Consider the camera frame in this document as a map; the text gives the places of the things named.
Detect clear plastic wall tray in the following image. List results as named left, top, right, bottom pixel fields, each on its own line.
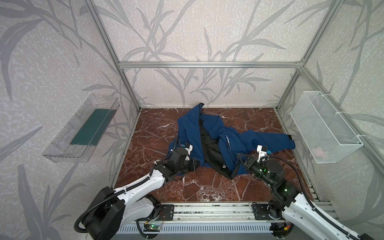
left=42, top=94, right=120, bottom=163

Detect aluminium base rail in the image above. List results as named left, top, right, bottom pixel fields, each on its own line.
left=86, top=201, right=340, bottom=224

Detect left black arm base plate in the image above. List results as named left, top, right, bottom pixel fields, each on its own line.
left=149, top=204, right=175, bottom=221

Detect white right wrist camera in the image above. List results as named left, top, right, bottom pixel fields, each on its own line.
left=257, top=145, right=272, bottom=165

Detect blue zip jacket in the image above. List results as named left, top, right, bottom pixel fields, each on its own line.
left=169, top=103, right=296, bottom=180

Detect white wire mesh basket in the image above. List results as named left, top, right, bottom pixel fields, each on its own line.
left=291, top=91, right=364, bottom=164

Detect aluminium frame struts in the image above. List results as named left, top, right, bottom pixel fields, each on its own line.
left=81, top=1, right=384, bottom=171

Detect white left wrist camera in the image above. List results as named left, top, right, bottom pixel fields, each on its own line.
left=181, top=143, right=193, bottom=155

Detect green circuit board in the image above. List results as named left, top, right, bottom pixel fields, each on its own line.
left=144, top=223, right=162, bottom=232

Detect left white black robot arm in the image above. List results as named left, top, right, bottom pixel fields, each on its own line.
left=74, top=144, right=200, bottom=240

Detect pink object in basket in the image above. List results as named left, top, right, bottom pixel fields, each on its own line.
left=312, top=147, right=326, bottom=158

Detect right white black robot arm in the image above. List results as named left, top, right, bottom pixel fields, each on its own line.
left=237, top=154, right=372, bottom=240

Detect green mat in tray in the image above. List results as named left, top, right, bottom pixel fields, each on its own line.
left=70, top=109, right=117, bottom=146

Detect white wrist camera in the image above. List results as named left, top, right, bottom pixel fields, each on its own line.
left=257, top=145, right=272, bottom=165
left=181, top=143, right=193, bottom=155

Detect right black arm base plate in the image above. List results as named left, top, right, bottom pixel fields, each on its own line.
left=251, top=202, right=281, bottom=220

